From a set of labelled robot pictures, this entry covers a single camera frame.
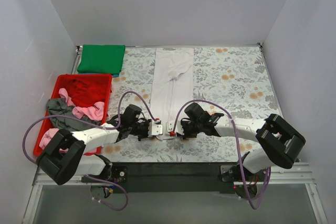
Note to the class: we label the aluminium rail frame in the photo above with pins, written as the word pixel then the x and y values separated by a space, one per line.
pixel 177 193

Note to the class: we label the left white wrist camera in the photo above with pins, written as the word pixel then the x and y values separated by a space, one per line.
pixel 155 128

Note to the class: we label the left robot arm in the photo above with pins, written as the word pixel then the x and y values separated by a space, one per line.
pixel 65 155

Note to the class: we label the red t shirt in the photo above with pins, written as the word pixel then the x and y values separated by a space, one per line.
pixel 87 89

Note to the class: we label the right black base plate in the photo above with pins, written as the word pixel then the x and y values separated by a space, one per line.
pixel 233 174

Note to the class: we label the pink t shirt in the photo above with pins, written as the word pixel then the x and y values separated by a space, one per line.
pixel 95 112

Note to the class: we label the white t shirt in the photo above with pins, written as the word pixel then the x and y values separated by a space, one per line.
pixel 172 85

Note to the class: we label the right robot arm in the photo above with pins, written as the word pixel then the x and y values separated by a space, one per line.
pixel 280 143

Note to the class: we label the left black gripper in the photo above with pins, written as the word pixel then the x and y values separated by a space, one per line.
pixel 145 130

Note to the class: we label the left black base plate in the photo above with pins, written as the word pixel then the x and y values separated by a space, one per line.
pixel 120 174

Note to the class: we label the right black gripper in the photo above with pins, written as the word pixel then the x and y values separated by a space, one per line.
pixel 184 129

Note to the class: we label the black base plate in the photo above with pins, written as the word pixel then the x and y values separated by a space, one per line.
pixel 120 174
pixel 233 174

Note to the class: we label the grey t shirt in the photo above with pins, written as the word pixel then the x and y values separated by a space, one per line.
pixel 59 106

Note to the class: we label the folded green t shirt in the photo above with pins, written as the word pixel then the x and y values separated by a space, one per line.
pixel 102 59

